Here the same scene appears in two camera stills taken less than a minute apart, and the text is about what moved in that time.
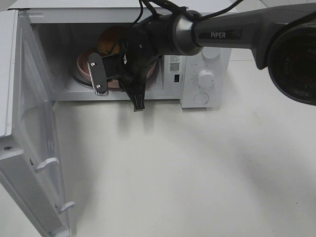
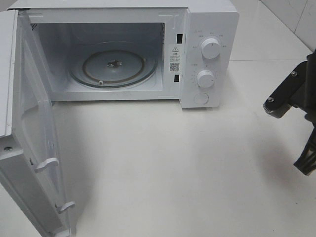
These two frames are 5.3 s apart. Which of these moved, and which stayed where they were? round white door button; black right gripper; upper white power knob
Moved: black right gripper
Stayed: upper white power knob; round white door button
